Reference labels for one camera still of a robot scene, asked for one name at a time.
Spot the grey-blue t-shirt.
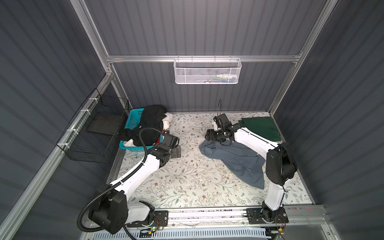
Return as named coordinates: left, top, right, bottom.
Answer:
left=199, top=140, right=266, bottom=190

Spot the teal plastic laundry basket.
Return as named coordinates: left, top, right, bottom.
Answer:
left=119, top=107, right=164, bottom=152

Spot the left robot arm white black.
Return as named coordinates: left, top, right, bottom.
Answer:
left=77, top=133, right=180, bottom=234

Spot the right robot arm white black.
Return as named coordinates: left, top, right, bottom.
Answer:
left=199, top=114, right=298, bottom=224

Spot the red garment in basket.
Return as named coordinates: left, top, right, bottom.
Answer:
left=156, top=130, right=166, bottom=144

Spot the black t-shirt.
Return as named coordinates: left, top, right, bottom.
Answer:
left=118, top=104, right=169, bottom=147

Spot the white garment in basket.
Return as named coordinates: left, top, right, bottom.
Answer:
left=123, top=113, right=173, bottom=147

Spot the folded dark green t-shirt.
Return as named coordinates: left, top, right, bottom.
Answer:
left=238, top=117, right=282, bottom=142

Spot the white bottle in wire basket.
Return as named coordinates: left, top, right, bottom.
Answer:
left=217, top=74, right=238, bottom=81

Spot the white wire wall basket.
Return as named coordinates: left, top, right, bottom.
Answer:
left=173, top=58, right=242, bottom=85

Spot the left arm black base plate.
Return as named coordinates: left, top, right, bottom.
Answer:
left=126, top=211, right=169, bottom=228

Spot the black wire side basket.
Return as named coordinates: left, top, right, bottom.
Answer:
left=57, top=89, right=131, bottom=164

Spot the white slotted cable duct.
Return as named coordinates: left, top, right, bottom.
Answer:
left=93, top=227, right=272, bottom=240

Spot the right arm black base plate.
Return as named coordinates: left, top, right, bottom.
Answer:
left=243, top=207, right=289, bottom=225

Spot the black corrugated cable hose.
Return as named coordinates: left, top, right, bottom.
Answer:
left=76, top=127, right=164, bottom=240

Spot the aluminium front rail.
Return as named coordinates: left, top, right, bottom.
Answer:
left=155, top=205, right=329, bottom=227

